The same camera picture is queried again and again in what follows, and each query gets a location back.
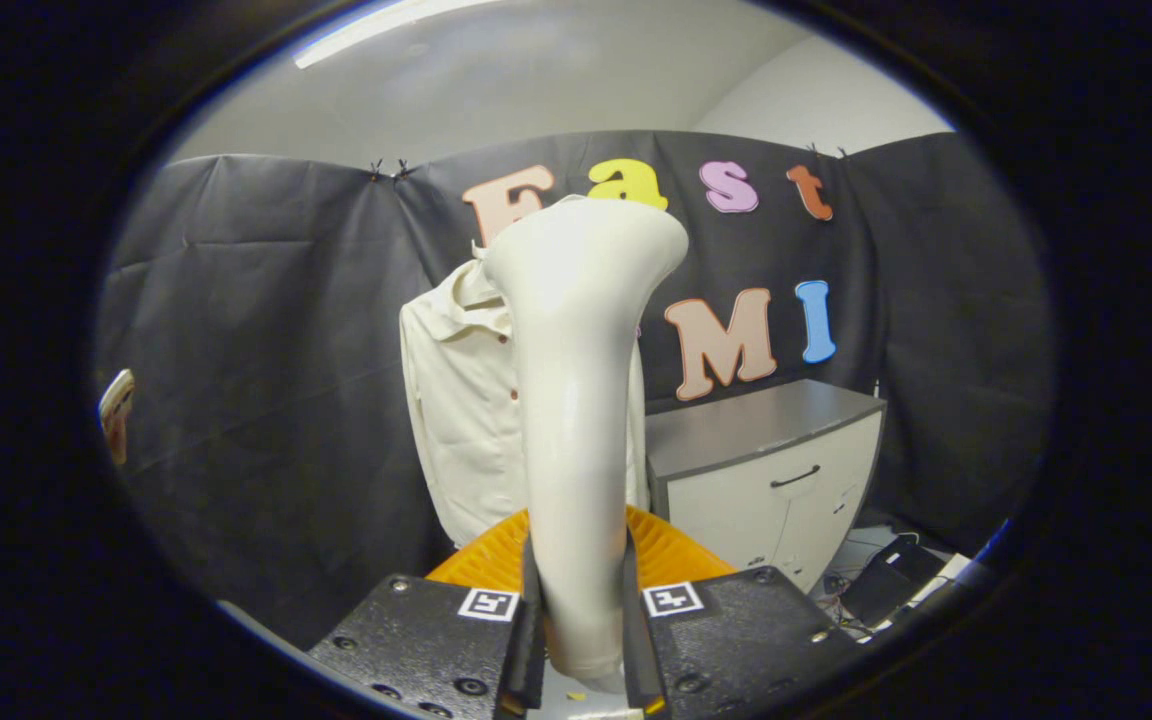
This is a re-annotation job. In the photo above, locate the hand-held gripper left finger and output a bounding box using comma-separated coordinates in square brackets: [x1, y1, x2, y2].
[308, 508, 545, 720]

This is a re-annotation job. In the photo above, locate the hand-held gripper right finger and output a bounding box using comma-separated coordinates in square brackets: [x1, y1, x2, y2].
[621, 505, 862, 716]

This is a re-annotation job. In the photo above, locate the cream button-up shirt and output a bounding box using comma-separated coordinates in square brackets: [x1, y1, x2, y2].
[399, 258, 649, 549]

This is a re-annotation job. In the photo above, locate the white garment steamer head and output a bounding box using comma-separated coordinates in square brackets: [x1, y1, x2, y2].
[481, 195, 689, 694]

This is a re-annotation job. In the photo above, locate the white cabinet with grey top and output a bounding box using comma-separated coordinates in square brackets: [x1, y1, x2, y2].
[644, 378, 887, 593]

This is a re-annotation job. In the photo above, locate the black flat device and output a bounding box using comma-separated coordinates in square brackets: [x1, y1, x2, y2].
[839, 535, 947, 628]

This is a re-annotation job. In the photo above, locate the ceiling light panel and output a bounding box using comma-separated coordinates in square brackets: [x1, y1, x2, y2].
[294, 0, 497, 69]

